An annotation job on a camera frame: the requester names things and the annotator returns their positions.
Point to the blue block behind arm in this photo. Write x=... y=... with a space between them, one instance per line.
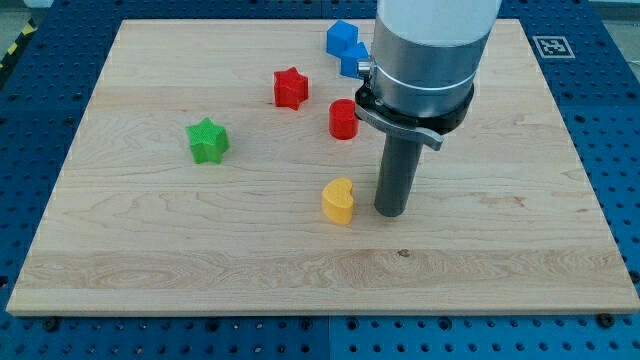
x=349 y=59

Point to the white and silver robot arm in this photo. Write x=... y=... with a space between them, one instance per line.
x=419 y=79

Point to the yellow heart block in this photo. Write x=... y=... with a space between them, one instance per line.
x=338 y=202

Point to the red cylinder block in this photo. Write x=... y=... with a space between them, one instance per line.
x=343 y=124

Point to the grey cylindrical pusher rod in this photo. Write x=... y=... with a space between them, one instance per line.
x=397 y=170

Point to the red star block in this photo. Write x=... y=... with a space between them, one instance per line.
x=291 y=88

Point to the light wooden board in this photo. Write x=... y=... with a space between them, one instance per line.
x=501 y=221

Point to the green star block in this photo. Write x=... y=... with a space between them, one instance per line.
x=207 y=141

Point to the blue cube block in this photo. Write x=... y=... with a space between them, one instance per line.
x=340 y=37

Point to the black and white fiducial tag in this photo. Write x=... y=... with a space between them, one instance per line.
x=553 y=47

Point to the black yellow hazard tape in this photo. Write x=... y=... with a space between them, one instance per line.
x=17 y=48

